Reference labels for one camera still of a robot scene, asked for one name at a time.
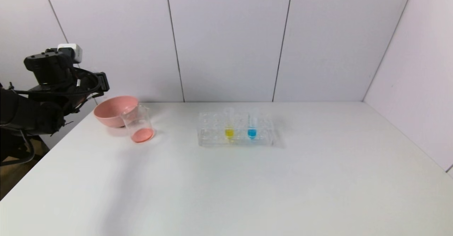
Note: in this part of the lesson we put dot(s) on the clear glass beaker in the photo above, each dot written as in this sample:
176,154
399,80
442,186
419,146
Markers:
142,134

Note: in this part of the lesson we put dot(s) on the pink bowl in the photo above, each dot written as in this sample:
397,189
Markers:
111,112

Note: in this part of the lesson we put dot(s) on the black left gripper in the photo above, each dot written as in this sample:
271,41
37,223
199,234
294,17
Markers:
102,81

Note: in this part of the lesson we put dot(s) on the test tube with yellow pigment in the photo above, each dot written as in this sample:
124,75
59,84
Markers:
229,133

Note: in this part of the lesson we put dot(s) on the orange and black left arm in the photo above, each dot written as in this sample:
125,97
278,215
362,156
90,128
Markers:
21,112

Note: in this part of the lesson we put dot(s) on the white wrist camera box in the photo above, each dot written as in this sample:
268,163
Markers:
72,50

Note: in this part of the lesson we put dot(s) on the clear acrylic test tube rack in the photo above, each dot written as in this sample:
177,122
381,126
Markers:
212,137

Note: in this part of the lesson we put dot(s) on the test tube with blue pigment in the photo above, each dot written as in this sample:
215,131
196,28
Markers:
252,133

